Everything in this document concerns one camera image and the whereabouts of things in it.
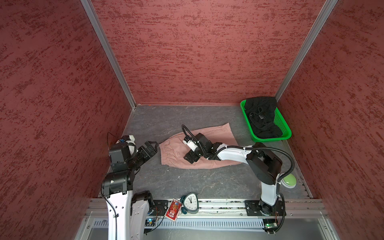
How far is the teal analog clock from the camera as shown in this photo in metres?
0.72

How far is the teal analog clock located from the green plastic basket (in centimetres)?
52

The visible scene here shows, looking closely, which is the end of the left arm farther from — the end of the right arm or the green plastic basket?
the green plastic basket

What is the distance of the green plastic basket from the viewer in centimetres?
94

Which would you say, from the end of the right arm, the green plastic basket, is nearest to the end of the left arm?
the end of the right arm
